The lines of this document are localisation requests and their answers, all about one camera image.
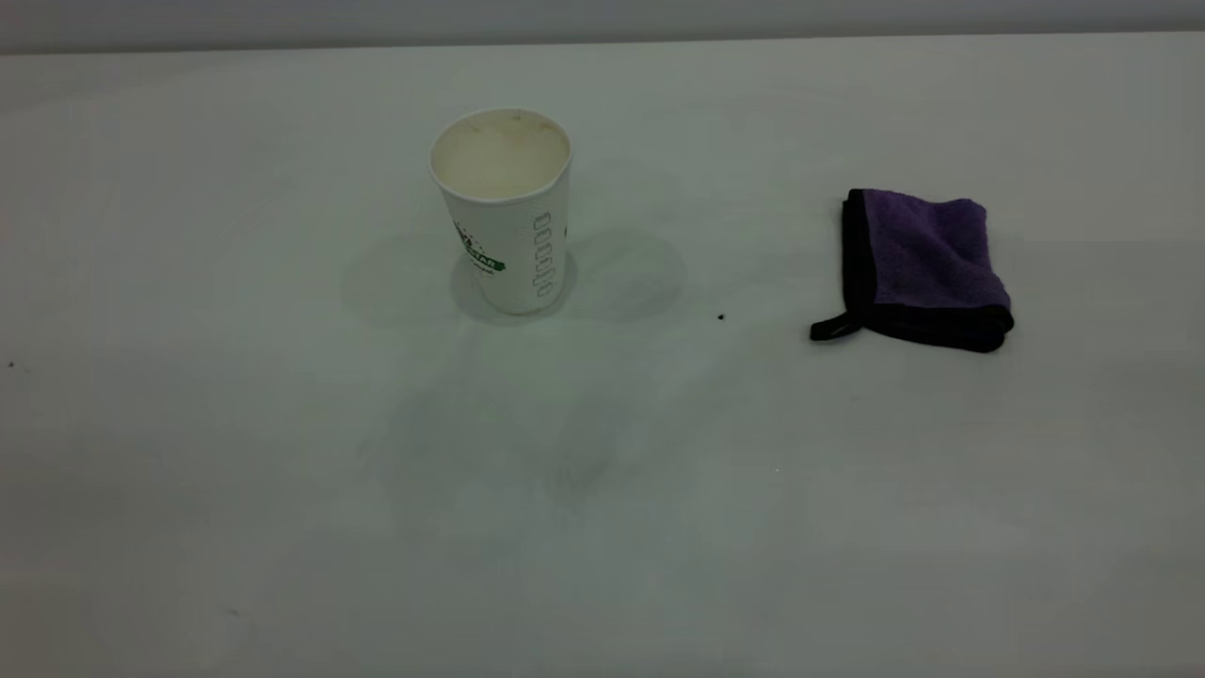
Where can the white paper coffee cup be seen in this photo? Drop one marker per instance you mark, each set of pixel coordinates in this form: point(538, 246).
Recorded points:
point(508, 226)

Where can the purple microfiber cloth black trim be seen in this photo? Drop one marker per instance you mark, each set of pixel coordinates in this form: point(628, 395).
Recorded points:
point(927, 264)

